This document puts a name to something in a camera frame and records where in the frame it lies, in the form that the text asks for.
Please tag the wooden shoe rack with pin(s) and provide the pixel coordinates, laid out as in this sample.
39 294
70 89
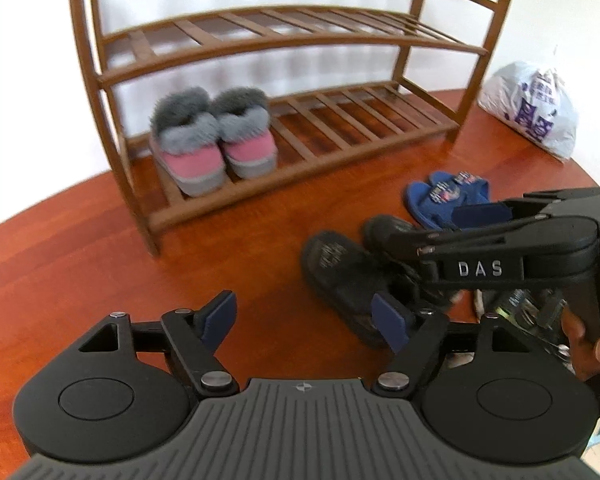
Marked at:
106 110

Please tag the black sandal white sole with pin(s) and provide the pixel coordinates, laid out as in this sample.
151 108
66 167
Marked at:
340 270
385 230

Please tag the person's right hand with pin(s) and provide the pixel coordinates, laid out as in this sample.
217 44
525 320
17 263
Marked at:
587 355

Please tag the pink fuzzy shoe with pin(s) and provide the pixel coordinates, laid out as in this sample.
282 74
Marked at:
250 152
190 165

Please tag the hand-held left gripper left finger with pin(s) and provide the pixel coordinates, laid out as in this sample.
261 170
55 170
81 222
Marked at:
222 312

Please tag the blue slipper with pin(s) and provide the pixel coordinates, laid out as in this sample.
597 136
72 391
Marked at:
475 190
425 205

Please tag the white printed plastic bag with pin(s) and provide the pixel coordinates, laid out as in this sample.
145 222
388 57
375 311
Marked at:
510 90

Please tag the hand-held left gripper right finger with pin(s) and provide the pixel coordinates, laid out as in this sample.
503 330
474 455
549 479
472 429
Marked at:
387 317

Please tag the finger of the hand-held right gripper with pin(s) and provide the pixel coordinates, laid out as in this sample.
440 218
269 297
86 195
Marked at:
480 214
430 240

